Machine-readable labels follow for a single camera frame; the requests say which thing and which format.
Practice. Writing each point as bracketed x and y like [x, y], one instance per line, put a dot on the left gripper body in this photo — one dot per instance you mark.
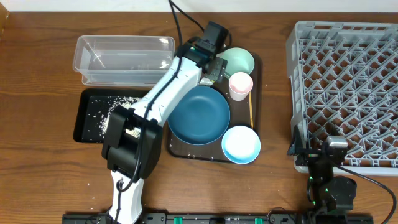
[187, 51]

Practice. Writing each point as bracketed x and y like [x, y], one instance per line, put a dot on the light blue bowl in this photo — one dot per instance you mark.
[241, 145]

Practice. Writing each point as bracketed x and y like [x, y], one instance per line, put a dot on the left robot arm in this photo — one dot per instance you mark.
[132, 141]

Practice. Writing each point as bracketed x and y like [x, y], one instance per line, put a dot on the dark blue plate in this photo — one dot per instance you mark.
[201, 117]

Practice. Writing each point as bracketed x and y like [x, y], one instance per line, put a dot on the white tissue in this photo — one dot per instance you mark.
[206, 82]

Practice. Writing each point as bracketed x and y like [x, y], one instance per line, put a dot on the pink cup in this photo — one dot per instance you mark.
[240, 84]

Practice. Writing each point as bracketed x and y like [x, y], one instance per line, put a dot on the wooden chopstick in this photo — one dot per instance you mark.
[250, 111]

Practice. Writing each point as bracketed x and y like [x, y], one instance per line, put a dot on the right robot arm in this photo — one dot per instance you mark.
[331, 195]

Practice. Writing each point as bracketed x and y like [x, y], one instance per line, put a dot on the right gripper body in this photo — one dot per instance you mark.
[309, 155]

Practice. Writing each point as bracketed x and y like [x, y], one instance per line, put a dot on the grey dishwasher rack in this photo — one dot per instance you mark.
[343, 77]

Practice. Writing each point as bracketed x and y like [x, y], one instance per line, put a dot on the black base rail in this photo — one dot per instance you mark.
[161, 218]

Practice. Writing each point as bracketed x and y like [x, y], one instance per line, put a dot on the black tray bin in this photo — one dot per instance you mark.
[96, 105]

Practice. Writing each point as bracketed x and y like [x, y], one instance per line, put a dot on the brown serving tray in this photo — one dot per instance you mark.
[239, 111]

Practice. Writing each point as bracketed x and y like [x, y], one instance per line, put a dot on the mint green bowl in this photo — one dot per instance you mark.
[239, 60]

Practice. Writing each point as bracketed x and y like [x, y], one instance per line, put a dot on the clear plastic bin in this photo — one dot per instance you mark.
[123, 60]

